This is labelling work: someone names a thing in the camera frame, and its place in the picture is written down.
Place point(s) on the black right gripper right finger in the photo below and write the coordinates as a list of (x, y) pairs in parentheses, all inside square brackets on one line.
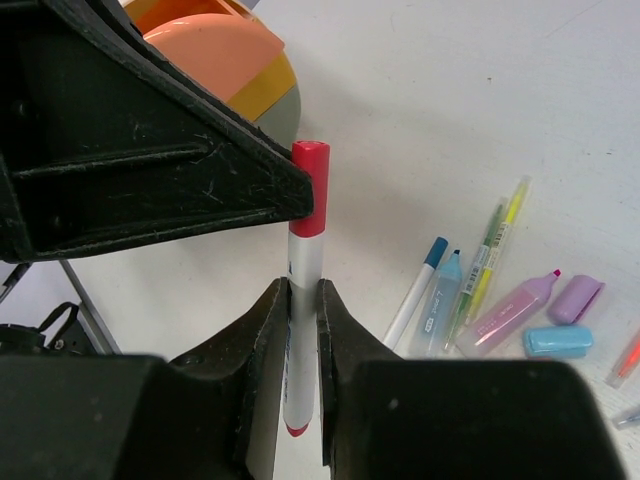
[(384, 417)]

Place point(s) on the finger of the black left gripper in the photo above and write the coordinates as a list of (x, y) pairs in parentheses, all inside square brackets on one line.
[(107, 146)]

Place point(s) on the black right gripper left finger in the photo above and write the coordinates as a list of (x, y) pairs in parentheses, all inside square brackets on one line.
[(211, 413)]

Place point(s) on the cream cylindrical drawer organizer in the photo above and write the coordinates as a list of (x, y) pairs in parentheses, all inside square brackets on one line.
[(271, 100)]

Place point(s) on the red capped white marker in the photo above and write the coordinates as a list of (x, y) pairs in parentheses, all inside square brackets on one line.
[(304, 271)]

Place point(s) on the light blue highlighter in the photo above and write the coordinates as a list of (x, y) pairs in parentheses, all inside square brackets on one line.
[(428, 338)]

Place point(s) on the pink purple highlighter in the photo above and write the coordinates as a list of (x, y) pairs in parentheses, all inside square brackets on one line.
[(507, 315)]

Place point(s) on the blue capped white marker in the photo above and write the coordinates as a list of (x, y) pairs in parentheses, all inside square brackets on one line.
[(414, 294)]

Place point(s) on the blue highlighter cap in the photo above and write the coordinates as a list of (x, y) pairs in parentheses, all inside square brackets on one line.
[(557, 342)]

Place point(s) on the purple highlighter cap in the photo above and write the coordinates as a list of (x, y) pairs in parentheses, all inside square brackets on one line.
[(575, 300)]

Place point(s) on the green highlighter pen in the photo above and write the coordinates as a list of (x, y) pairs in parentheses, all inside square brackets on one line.
[(469, 285)]

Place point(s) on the orange slim pen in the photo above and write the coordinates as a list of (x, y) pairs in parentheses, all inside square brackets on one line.
[(626, 364)]

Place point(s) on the blue slim pen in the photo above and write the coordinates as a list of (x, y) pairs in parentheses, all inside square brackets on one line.
[(627, 419)]

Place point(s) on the yellow highlighter pen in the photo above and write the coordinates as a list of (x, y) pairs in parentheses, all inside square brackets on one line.
[(499, 242)]

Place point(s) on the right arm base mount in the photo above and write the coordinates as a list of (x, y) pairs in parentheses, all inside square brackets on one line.
[(45, 307)]

